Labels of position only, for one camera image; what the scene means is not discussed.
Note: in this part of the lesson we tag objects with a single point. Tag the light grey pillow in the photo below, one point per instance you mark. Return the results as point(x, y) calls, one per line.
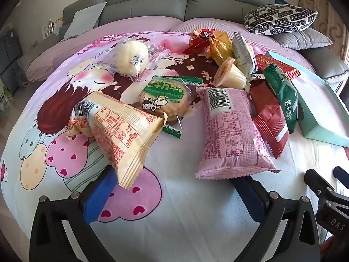
point(81, 21)

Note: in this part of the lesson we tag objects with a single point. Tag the flat red patterned packet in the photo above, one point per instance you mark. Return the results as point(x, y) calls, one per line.
point(268, 61)

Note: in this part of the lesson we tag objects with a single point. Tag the red crinkled snack packet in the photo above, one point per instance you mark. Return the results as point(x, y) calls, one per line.
point(197, 39)

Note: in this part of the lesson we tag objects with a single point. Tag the orange lid jelly cup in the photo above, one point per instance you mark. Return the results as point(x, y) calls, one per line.
point(229, 75)

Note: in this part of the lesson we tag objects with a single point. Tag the bun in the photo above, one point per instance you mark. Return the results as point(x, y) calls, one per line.
point(131, 56)

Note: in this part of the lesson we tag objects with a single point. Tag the pink sofa cover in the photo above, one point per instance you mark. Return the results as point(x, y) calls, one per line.
point(76, 32)

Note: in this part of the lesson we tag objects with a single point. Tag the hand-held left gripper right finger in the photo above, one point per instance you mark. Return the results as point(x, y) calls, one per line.
point(250, 199)

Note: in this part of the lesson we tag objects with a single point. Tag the dark cabinet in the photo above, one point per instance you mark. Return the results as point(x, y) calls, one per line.
point(9, 49)

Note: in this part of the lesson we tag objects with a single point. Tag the grey sofa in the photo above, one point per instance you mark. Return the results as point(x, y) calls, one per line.
point(152, 2)

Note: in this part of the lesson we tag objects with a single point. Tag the dark red snack packet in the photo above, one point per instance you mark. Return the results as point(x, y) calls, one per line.
point(268, 117)

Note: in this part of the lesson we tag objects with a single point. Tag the beige patterned curtain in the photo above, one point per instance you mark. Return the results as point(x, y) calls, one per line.
point(327, 5)

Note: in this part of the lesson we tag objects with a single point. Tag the teal cardboard tray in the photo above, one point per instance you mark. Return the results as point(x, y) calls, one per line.
point(316, 106)

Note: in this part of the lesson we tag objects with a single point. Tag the yellow cake packet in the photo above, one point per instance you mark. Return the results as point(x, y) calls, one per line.
point(218, 46)

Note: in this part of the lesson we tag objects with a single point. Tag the printed cartoon blanket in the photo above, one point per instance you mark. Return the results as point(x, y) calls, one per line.
point(190, 223)

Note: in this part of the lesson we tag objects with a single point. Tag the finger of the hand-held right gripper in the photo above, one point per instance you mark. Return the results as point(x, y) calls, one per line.
point(342, 173)
point(316, 180)

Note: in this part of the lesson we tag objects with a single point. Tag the teal cloth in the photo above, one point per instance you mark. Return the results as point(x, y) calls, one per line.
point(278, 1)

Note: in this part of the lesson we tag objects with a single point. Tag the cream orange printed snack packet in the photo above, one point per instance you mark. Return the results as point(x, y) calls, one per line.
point(117, 125)

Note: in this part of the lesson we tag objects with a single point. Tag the black and white patterned pillow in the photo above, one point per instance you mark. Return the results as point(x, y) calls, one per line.
point(278, 19)

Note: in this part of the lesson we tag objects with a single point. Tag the green cow biscuit packet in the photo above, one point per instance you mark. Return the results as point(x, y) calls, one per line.
point(163, 98)

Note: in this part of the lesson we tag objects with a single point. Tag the dark green snack packet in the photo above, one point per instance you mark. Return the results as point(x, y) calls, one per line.
point(282, 95)

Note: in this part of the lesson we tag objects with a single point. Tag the silver snack packet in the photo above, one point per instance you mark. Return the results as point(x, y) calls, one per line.
point(242, 51)

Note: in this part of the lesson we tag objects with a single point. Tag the pink snack packet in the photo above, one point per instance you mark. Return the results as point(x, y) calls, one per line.
point(231, 131)

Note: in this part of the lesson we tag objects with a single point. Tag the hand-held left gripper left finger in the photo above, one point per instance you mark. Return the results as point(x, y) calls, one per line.
point(94, 199)

